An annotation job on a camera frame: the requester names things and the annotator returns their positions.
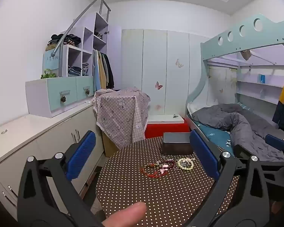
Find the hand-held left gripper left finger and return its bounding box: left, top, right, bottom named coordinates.
left=17, top=130, right=105, bottom=227

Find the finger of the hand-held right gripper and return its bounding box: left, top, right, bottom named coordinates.
left=233, top=144, right=284, bottom=188
left=265, top=134, right=284, bottom=158

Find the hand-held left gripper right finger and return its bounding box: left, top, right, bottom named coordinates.
left=187, top=130, right=271, bottom=227

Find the white bead bracelet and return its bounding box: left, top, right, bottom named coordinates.
left=176, top=158, right=194, bottom=170

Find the dark metal box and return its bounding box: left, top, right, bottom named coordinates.
left=162, top=132, right=194, bottom=155

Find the red string bracelet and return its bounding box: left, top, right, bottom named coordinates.
left=142, top=163, right=167, bottom=178

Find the teal bed sheet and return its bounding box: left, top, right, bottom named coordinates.
left=194, top=103, right=254, bottom=152

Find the grey duvet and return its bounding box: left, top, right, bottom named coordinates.
left=192, top=103, right=284, bottom=162

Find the red storage box white lid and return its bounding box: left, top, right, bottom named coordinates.
left=145, top=114, right=191, bottom=139

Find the bear print checked cloth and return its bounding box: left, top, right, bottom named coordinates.
left=92, top=87, right=151, bottom=149

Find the brown polka dot tablecloth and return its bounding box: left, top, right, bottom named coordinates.
left=96, top=137, right=242, bottom=227

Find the white low cabinet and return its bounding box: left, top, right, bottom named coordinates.
left=0, top=104, right=105, bottom=220

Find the teal drawer step cabinet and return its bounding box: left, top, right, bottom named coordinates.
left=26, top=76, right=95, bottom=118

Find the light blue hanging garment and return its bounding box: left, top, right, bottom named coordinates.
left=93, top=50, right=101, bottom=92

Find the yellow hanging garment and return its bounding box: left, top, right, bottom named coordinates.
left=98, top=52, right=107, bottom=89

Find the green plant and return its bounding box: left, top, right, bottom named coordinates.
left=41, top=68, right=57, bottom=79

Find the light blue storage box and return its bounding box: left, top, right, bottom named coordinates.
left=43, top=46, right=62, bottom=76

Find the white wardrobe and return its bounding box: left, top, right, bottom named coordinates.
left=121, top=28, right=211, bottom=123

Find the teal bunk bed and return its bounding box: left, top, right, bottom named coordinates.
left=186, top=13, right=284, bottom=161

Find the pile of dark clothes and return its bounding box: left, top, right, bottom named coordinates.
left=48, top=33, right=81, bottom=46

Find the lilac cube shelf unit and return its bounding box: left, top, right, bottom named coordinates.
left=43, top=12, right=122, bottom=93

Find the grey metal handrail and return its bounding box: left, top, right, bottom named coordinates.
left=51, top=0, right=111, bottom=77

